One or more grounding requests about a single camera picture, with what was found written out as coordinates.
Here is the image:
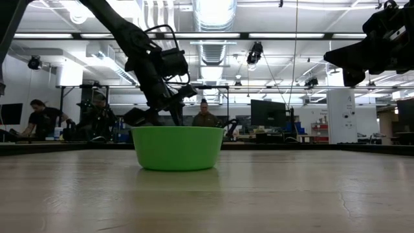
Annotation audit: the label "black background rig frame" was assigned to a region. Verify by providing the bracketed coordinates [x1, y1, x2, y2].
[56, 84, 230, 143]

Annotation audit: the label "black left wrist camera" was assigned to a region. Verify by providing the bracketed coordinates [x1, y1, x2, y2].
[157, 47, 190, 78]

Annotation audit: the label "white pillar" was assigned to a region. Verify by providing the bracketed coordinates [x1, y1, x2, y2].
[326, 89, 358, 145]

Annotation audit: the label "black aluminium rig frame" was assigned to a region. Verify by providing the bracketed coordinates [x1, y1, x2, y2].
[0, 31, 414, 157]

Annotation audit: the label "black computer monitor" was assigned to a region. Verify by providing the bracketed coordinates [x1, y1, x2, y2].
[0, 103, 23, 126]
[250, 99, 287, 129]
[397, 98, 414, 130]

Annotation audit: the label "person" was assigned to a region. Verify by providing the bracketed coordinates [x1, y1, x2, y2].
[192, 98, 224, 128]
[77, 93, 117, 143]
[21, 98, 71, 140]

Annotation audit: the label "red shelf rack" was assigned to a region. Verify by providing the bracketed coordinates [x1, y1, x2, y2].
[311, 122, 329, 143]

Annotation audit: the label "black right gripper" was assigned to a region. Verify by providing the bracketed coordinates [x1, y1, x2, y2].
[323, 0, 414, 87]

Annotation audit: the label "blue storage bins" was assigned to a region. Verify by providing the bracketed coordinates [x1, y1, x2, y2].
[286, 121, 305, 135]

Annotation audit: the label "black cable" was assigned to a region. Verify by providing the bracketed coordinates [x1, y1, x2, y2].
[144, 24, 191, 87]

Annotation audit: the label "green plastic bowl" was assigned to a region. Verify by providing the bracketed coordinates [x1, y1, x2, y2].
[131, 126, 224, 172]

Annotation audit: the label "thin hanging cable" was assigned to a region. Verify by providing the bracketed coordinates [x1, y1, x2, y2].
[287, 0, 299, 107]

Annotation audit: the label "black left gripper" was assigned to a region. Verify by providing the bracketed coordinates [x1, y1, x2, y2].
[124, 54, 198, 127]

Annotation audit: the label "black ceiling camera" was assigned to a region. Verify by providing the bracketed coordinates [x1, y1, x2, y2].
[246, 41, 264, 65]
[303, 76, 320, 88]
[27, 55, 43, 71]

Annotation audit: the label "silver ventilation duct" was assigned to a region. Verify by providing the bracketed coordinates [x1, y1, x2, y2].
[193, 0, 237, 65]

